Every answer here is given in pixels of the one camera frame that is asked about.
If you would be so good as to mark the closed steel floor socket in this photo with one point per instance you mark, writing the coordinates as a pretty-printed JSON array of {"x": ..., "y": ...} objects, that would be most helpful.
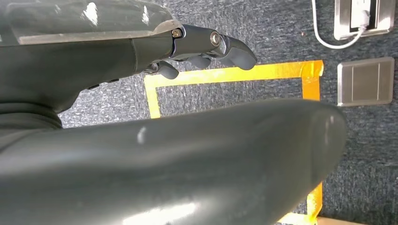
[{"x": 365, "y": 81}]

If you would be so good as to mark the white plug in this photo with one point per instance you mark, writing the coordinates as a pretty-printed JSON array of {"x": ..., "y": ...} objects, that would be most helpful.
[{"x": 360, "y": 14}]

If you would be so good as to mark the ribbed grey left arm sleeve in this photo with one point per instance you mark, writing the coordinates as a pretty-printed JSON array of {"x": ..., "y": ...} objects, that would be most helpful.
[{"x": 25, "y": 122}]

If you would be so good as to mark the open steel floor socket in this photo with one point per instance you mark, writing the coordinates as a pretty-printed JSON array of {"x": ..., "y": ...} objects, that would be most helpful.
[{"x": 342, "y": 18}]

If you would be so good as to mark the yellow floor tape rectangle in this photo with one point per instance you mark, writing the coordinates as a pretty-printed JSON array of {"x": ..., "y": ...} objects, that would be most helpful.
[{"x": 236, "y": 73}]

